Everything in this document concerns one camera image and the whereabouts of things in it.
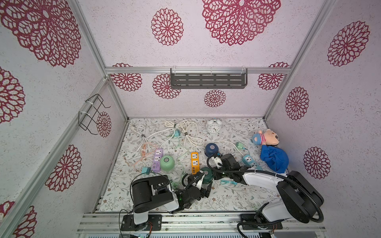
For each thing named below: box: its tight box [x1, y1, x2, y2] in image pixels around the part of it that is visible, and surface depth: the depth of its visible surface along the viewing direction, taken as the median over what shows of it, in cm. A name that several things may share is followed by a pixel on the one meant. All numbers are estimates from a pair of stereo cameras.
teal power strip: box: [242, 154, 263, 171], surface depth 94 cm
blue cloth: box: [259, 144, 290, 174], surface depth 94 cm
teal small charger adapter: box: [141, 167, 152, 176], surface depth 92 cm
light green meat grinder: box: [160, 155, 176, 172], surface depth 86 cm
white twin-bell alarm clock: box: [206, 117, 223, 135], surface depth 108 cm
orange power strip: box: [190, 151, 200, 175], surface depth 94 cm
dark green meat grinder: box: [200, 166, 214, 184], surface depth 81 cm
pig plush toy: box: [252, 128, 280, 146], surface depth 102 cm
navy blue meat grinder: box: [204, 142, 219, 158], surface depth 92 cm
